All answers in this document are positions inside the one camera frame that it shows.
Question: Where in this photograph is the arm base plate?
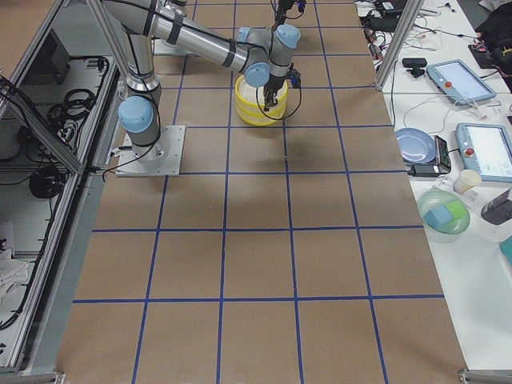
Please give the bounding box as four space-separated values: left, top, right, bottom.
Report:
115 126 186 178
153 38 190 56

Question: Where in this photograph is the black webcam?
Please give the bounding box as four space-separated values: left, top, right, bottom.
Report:
402 58 427 78

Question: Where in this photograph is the aluminium frame post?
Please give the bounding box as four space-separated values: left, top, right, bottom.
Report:
374 0 423 91

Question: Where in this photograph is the clear bowl with sponges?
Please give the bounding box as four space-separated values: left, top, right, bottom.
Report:
417 189 470 244

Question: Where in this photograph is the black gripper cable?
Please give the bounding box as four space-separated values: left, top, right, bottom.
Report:
255 78 303 120

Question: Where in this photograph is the teach pendant near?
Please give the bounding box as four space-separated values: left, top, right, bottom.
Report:
455 123 511 182

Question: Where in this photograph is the blue plate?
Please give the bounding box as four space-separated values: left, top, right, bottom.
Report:
395 128 436 164

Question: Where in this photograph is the white paper cup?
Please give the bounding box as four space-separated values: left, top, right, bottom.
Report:
453 169 482 194

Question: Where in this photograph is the teach pendant far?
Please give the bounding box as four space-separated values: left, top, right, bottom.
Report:
426 59 496 105

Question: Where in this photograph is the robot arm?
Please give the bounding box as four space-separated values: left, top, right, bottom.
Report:
274 0 306 16
103 1 305 126

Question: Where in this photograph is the teach pendant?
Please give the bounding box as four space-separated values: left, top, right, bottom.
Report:
426 59 496 105
455 123 511 182

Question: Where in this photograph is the yellow steamer basket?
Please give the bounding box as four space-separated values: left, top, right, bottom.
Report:
234 75 288 113
236 105 286 126

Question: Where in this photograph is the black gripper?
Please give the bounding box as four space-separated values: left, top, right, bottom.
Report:
263 67 301 110

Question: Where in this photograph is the black power adapter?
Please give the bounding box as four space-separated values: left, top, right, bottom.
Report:
407 164 450 178

